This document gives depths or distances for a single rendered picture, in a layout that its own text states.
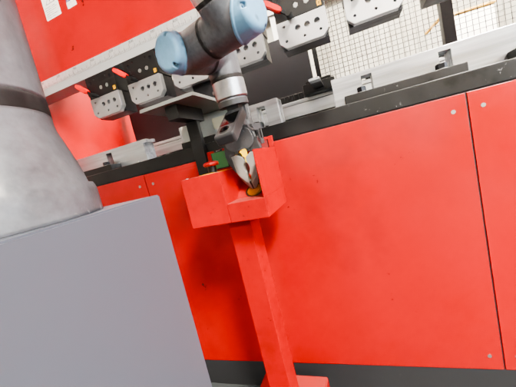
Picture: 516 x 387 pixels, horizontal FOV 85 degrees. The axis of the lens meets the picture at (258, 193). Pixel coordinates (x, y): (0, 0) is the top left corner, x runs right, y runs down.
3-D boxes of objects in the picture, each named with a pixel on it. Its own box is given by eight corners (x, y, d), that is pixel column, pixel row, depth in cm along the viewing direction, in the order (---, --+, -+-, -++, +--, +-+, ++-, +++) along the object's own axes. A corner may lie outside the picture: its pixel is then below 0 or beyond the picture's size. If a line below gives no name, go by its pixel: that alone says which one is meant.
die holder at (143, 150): (65, 185, 129) (59, 165, 128) (77, 183, 135) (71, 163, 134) (151, 162, 112) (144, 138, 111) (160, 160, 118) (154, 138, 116)
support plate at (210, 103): (140, 114, 80) (139, 110, 80) (190, 119, 105) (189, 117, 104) (193, 94, 74) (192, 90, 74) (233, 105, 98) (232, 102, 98)
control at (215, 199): (193, 229, 68) (173, 156, 66) (222, 212, 83) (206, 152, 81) (269, 217, 61) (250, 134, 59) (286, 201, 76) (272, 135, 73)
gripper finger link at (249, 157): (271, 181, 72) (262, 146, 70) (264, 187, 66) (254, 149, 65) (259, 183, 73) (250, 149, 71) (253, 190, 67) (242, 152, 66)
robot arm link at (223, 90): (236, 74, 60) (203, 86, 63) (241, 96, 61) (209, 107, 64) (247, 77, 67) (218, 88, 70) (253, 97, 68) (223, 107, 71)
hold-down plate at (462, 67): (345, 107, 81) (344, 96, 80) (346, 108, 86) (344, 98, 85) (469, 73, 70) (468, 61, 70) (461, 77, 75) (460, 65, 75)
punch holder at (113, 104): (95, 120, 115) (83, 78, 113) (112, 120, 123) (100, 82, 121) (123, 109, 110) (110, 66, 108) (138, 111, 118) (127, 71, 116)
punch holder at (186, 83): (175, 90, 101) (163, 42, 99) (188, 93, 109) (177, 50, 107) (211, 76, 96) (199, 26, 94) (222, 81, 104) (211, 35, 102)
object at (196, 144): (183, 181, 82) (163, 107, 79) (207, 175, 95) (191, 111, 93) (195, 178, 81) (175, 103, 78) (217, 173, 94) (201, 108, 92)
